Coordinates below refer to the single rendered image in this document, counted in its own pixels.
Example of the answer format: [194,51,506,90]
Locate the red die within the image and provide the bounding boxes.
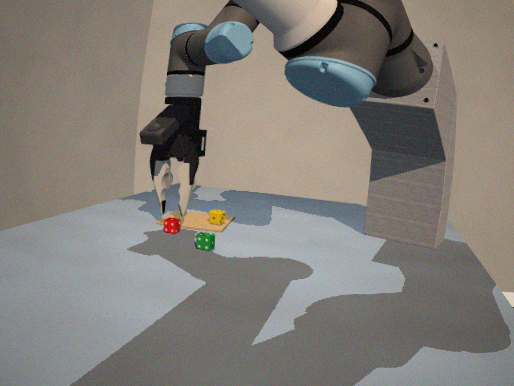
[164,218,180,234]

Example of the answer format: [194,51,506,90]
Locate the yellow die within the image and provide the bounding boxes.
[209,210,225,225]

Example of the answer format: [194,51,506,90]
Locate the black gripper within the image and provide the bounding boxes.
[150,97,207,217]

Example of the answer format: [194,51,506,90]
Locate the tan mat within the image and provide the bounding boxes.
[156,210,235,233]

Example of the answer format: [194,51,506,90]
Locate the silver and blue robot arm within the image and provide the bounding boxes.
[140,0,433,146]

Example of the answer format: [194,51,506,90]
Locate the green die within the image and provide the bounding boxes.
[196,232,215,251]

